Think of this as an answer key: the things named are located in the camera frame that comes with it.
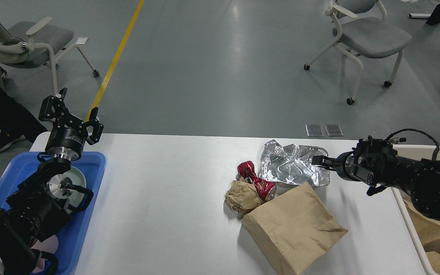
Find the desk foot top right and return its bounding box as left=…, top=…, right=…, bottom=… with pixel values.
left=408, top=0, right=440, bottom=26

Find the metal floor socket plate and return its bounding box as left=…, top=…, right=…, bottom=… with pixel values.
left=305, top=124, right=324, bottom=138

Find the red foil wrapper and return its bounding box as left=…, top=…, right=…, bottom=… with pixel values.
left=237, top=160, right=277, bottom=202

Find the green plate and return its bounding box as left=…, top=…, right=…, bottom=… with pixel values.
left=63, top=167, right=87, bottom=207

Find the grey chair right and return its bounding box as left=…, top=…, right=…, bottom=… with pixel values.
left=304, top=0, right=412, bottom=105

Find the grey chair left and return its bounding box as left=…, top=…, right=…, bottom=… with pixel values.
left=0, top=17, right=100, bottom=93

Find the brown paper bag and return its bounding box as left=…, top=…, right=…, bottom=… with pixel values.
left=404, top=200, right=440, bottom=275
left=241, top=183, right=347, bottom=275

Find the beige plastic bin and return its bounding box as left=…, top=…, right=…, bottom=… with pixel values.
left=392, top=144, right=440, bottom=275

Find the grey chair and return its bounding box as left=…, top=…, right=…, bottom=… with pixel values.
left=304, top=0, right=412, bottom=105
left=0, top=17, right=100, bottom=93

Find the pink mug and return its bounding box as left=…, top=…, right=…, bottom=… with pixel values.
left=31, top=235, right=59, bottom=273

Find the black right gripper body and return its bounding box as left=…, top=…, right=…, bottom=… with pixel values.
left=334, top=152, right=355, bottom=181

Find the aluminium foil tray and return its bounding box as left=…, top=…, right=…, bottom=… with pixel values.
left=258, top=139, right=330, bottom=188

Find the brown paper ball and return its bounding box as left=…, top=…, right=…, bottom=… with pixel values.
left=225, top=176, right=262, bottom=214

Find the person in black trousers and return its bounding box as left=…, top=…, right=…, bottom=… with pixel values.
left=0, top=87, right=47, bottom=152

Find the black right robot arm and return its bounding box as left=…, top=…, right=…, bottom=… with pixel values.
left=311, top=132, right=440, bottom=221

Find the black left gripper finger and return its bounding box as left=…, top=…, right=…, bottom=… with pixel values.
left=82, top=107, right=104, bottom=146
left=38, top=87, right=76, bottom=129

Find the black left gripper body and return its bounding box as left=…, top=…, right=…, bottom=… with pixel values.
left=44, top=123, right=87, bottom=160

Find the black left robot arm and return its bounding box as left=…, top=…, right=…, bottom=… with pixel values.
left=0, top=88, right=104, bottom=275

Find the blue plastic tray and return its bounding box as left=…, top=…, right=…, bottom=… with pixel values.
left=0, top=152, right=106, bottom=275

